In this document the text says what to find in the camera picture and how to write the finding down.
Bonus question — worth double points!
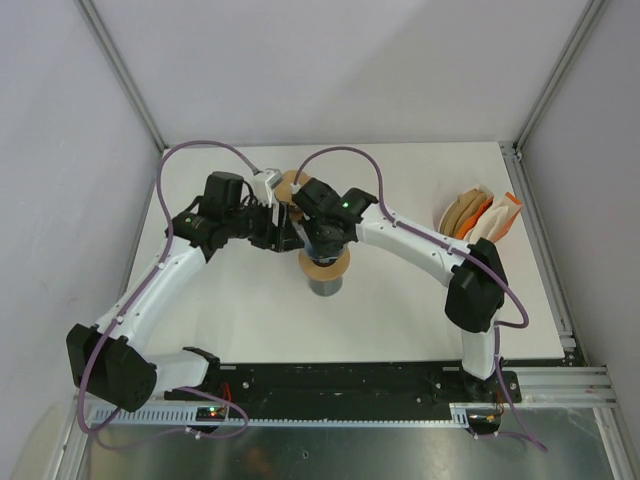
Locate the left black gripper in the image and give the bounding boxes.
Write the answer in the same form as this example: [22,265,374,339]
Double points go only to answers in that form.
[225,195,304,253]

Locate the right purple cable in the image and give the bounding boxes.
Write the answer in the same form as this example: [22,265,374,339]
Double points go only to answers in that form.
[293,145,548,454]

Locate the orange white filter holder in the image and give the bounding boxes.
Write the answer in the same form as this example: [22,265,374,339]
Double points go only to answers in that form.
[434,184,523,243]

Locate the brown paper filter stack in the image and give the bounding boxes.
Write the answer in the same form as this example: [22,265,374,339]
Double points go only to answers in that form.
[439,189,487,237]

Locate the light wooden dripper ring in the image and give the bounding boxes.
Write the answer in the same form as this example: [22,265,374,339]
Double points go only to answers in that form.
[298,250,351,283]

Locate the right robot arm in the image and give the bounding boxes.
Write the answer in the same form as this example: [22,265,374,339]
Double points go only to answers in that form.
[291,178,507,401]

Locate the white slotted cable duct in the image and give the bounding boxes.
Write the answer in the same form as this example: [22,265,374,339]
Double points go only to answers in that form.
[112,402,469,428]

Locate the brown paper coffee filter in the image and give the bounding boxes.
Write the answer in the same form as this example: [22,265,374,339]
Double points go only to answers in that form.
[274,170,310,205]

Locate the purple cable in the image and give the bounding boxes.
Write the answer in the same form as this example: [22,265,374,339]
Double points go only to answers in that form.
[77,139,261,451]
[293,145,548,454]

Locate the aluminium frame rail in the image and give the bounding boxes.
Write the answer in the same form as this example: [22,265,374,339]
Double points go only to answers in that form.
[72,365,621,407]

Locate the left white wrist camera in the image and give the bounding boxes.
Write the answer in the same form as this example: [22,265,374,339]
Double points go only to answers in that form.
[250,168,282,207]

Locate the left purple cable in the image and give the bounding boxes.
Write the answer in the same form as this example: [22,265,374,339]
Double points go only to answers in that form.
[77,139,261,451]

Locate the blue ribbed dripper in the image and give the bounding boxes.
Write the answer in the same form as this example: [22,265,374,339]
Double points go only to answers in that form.
[304,246,345,267]

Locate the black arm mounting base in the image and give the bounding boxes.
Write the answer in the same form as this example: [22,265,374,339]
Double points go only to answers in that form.
[163,349,523,421]

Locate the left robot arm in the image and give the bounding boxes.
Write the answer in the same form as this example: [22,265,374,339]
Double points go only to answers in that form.
[66,169,303,412]

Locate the white paper filter stack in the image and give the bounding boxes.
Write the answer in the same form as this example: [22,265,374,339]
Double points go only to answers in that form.
[468,192,522,243]

